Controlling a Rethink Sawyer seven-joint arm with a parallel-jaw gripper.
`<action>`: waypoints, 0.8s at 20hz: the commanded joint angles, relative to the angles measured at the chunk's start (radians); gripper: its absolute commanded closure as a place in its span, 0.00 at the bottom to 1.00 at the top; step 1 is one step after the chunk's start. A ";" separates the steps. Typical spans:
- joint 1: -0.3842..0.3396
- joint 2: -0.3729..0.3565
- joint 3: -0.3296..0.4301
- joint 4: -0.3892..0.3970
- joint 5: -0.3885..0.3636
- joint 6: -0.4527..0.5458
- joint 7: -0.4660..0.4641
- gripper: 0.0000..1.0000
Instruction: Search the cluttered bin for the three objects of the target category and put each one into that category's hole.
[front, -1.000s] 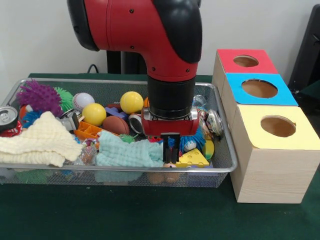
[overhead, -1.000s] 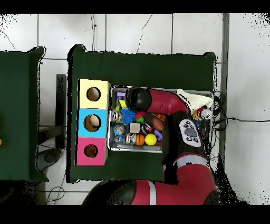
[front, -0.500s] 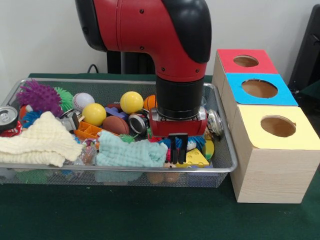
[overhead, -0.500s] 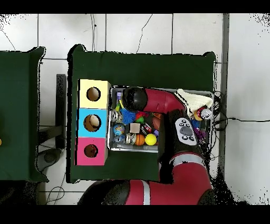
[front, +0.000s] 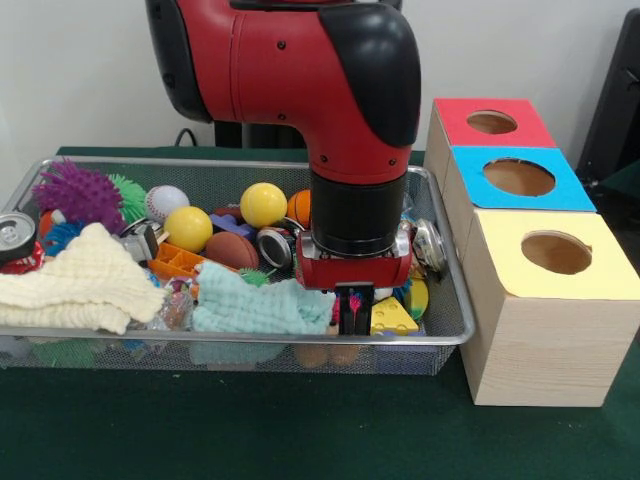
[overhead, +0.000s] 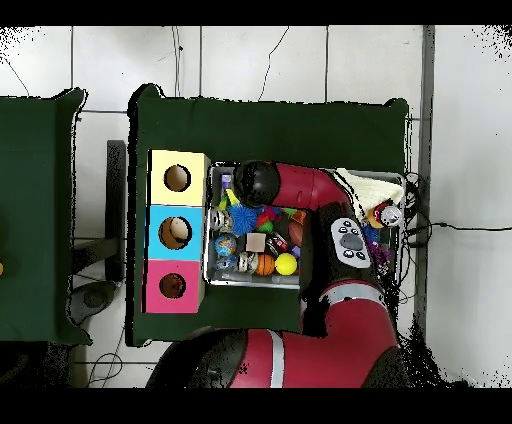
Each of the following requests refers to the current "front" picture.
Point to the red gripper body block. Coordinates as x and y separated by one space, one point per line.
350 272

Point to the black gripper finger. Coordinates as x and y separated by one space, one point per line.
365 315
346 315

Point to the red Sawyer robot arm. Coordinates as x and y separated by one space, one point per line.
300 75

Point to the shallow metal mesh bin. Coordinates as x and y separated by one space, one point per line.
440 320

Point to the yellow cheese wedge toy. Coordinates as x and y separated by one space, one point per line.
395 317

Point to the orange mini basketball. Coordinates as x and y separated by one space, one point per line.
300 207

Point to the mint knitted cloth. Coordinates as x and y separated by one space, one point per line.
250 305

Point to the yellow ball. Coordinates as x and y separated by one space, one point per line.
187 227
263 205

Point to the brown mini football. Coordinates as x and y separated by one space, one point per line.
230 250

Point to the dark green table cloth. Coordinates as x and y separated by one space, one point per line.
300 430

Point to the orange building block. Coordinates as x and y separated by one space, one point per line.
175 260

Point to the white mini baseball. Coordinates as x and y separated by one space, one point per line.
166 202

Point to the green spiky rubber ball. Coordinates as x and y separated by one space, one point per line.
132 195

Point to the cream knitted cloth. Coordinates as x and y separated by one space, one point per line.
85 280

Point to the purple spiky monster toy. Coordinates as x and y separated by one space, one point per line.
80 195

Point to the green cloth side table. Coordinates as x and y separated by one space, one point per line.
620 180

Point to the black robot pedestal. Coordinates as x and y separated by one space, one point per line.
260 136

